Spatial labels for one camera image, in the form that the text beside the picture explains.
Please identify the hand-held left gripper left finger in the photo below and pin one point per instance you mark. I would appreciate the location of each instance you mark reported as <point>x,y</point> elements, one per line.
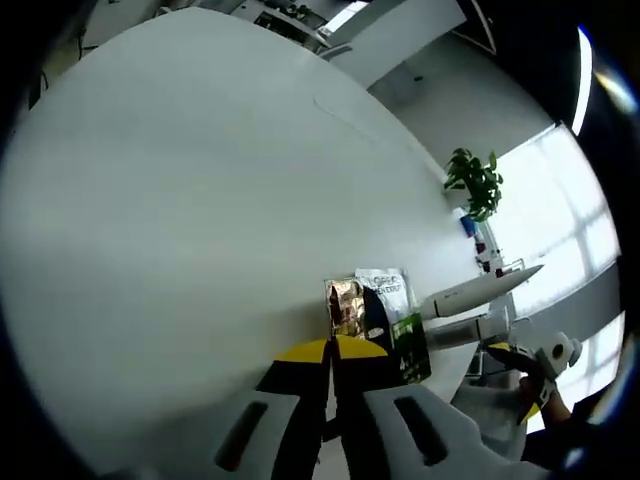
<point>300,400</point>

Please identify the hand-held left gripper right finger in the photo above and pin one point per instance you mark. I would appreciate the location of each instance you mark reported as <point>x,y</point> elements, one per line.
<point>365,395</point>

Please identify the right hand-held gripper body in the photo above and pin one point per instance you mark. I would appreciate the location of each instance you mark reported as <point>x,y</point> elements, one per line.
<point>557,355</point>

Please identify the white skincare tube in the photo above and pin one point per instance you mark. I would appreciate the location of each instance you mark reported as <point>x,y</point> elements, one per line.
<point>475,295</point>

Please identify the person's right hand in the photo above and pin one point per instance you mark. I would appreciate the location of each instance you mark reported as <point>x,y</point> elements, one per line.
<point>537,395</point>

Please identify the person's black clothing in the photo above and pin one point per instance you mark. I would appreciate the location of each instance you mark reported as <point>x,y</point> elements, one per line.
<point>585,440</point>

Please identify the green black snack packet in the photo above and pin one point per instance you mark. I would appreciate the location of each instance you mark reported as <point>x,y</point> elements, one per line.
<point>400,320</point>

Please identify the gold foil packet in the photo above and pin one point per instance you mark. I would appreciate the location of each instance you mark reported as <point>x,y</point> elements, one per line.
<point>345,310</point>

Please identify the small blue packet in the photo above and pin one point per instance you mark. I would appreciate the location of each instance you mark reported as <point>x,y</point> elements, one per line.
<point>469,226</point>

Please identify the large bright window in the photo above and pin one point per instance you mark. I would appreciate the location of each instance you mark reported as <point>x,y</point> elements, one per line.
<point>555,215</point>

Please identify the potted green plant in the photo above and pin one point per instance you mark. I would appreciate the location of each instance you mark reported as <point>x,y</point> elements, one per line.
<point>477,182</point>

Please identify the long ceiling light strip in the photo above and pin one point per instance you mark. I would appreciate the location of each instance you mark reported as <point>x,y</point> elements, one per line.
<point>582,80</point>

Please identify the white square pillar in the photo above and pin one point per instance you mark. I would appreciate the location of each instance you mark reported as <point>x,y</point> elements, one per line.
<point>390,35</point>

